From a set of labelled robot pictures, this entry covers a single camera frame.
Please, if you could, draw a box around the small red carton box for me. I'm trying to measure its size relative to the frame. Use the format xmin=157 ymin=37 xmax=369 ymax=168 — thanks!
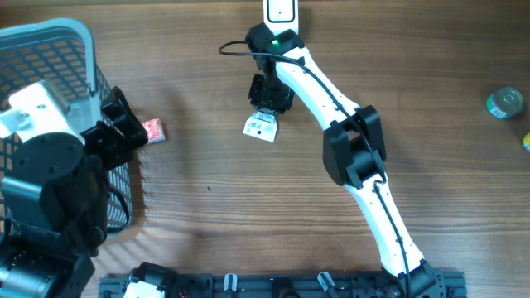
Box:
xmin=142 ymin=118 xmax=166 ymax=144

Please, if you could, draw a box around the black red snack packet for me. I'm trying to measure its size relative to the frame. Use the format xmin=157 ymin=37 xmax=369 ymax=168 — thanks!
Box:
xmin=243 ymin=108 xmax=277 ymax=142

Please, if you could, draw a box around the silver tin can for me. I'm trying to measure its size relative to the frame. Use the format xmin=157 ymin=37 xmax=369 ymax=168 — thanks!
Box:
xmin=486 ymin=87 xmax=524 ymax=119

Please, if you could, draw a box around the yellow capped bottle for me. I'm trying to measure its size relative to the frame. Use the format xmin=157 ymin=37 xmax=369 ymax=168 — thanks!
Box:
xmin=523 ymin=133 xmax=530 ymax=152

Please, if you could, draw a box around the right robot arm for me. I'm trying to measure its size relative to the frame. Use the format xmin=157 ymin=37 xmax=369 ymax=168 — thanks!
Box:
xmin=243 ymin=22 xmax=444 ymax=297

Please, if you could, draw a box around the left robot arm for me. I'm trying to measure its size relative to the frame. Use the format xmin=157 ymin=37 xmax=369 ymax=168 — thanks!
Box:
xmin=1 ymin=82 xmax=148 ymax=297

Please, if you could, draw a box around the white barcode scanner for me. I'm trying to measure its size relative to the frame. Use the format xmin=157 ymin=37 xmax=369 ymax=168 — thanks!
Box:
xmin=263 ymin=0 xmax=299 ymax=36

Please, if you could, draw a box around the grey plastic mesh basket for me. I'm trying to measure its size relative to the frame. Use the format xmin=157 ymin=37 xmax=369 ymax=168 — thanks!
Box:
xmin=0 ymin=17 xmax=134 ymax=238

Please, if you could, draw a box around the right camera cable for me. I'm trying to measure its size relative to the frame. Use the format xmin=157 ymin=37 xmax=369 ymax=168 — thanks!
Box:
xmin=218 ymin=40 xmax=413 ymax=297

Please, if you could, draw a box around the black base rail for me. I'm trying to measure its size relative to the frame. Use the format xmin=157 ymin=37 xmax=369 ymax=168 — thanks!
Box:
xmin=98 ymin=270 xmax=468 ymax=298

